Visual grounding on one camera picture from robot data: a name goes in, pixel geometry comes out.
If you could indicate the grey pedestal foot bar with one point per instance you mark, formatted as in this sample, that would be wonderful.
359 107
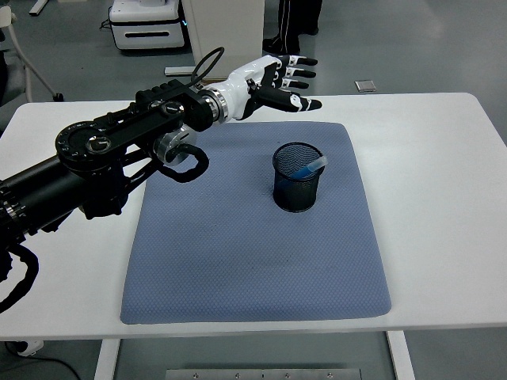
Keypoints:
178 71

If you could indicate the grey metal floor plate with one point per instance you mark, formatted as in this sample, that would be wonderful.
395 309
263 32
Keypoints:
364 86

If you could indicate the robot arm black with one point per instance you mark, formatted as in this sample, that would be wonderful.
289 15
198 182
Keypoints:
119 122

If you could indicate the white tube chair frame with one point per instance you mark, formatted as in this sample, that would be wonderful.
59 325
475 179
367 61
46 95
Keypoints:
30 83

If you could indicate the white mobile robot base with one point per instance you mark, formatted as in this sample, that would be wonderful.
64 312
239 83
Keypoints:
146 23

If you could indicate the white furniture foot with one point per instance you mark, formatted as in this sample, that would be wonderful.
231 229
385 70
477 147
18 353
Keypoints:
38 6

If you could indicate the white column pedestal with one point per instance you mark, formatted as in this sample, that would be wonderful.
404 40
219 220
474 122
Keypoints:
227 27

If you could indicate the blue textured mat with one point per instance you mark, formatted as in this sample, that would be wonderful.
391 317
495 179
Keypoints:
253 257

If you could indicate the blue marker with clear cap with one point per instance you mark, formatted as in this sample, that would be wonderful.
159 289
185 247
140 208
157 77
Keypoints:
313 166

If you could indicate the person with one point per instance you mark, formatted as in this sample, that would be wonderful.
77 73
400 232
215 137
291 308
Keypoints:
293 23

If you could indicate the black mesh pen holder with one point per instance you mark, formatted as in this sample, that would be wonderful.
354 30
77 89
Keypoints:
295 194

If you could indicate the white power strip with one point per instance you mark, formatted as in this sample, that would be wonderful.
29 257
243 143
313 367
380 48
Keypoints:
31 346

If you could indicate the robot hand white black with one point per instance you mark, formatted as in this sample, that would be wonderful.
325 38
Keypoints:
241 85

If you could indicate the white table leg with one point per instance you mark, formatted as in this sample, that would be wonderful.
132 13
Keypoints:
401 356
106 360

